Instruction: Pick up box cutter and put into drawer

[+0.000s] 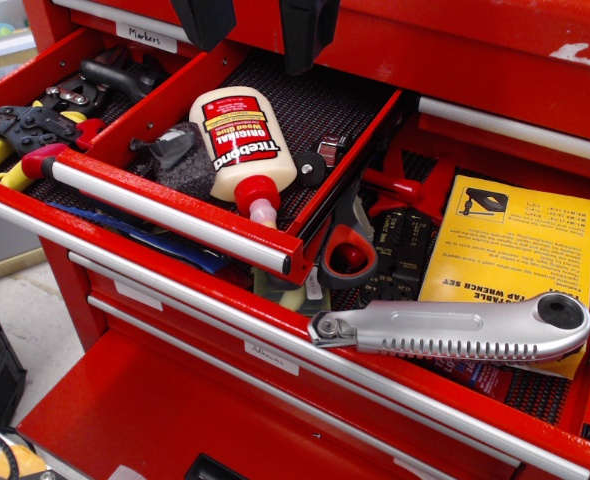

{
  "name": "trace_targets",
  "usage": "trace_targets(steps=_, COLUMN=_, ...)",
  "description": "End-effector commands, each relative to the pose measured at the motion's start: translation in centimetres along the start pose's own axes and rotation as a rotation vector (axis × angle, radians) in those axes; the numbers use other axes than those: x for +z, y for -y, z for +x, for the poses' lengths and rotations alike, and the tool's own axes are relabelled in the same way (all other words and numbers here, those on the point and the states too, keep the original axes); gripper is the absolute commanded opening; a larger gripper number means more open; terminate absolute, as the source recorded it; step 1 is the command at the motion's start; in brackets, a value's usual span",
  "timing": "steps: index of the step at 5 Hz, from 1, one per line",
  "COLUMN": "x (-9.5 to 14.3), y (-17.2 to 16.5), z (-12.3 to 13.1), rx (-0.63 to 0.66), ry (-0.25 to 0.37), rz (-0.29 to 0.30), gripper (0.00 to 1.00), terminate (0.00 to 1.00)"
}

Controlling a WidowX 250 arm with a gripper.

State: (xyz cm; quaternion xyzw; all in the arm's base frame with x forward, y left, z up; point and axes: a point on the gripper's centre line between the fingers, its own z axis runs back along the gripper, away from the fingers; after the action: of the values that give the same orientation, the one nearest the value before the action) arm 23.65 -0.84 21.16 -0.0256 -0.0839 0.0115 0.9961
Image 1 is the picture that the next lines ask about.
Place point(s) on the yellow tap wrench set box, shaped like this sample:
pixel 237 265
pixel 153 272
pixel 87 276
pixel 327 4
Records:
pixel 499 243

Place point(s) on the red threadlocker tube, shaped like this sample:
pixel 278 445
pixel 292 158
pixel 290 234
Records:
pixel 488 380

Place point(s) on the Titebond wood glue bottle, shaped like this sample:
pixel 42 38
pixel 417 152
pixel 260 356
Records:
pixel 252 161

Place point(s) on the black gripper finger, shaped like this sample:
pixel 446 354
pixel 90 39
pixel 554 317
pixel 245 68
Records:
pixel 205 22
pixel 308 26

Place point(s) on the lower red open drawer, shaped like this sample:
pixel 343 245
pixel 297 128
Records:
pixel 477 377

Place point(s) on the black handled pliers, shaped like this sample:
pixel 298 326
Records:
pixel 96 79

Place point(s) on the blue paper package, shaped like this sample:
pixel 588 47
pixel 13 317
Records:
pixel 204 259

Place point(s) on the small chrome clip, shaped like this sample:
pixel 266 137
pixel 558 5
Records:
pixel 332 149

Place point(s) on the red plastic clamp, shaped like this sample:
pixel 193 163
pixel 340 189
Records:
pixel 394 190

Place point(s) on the grey abrasive sponge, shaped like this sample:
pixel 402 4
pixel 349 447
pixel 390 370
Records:
pixel 178 160

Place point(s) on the yellow handled crimping tool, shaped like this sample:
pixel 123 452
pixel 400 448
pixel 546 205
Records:
pixel 25 131

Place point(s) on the black wire stripper tool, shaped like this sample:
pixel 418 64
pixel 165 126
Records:
pixel 400 255

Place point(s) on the red black scissors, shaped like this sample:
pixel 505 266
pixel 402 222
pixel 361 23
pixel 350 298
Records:
pixel 348 258

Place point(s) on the silver box cutter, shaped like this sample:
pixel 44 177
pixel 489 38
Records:
pixel 542 329

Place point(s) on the black round knob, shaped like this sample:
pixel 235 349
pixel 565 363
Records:
pixel 311 169

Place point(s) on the upper red open drawer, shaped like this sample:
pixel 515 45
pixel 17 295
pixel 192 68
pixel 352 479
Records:
pixel 102 179

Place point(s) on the red tool chest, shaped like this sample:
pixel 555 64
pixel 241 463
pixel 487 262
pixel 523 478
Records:
pixel 180 363

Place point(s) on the red open drawer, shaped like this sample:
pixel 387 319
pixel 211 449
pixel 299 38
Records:
pixel 102 179
pixel 477 377

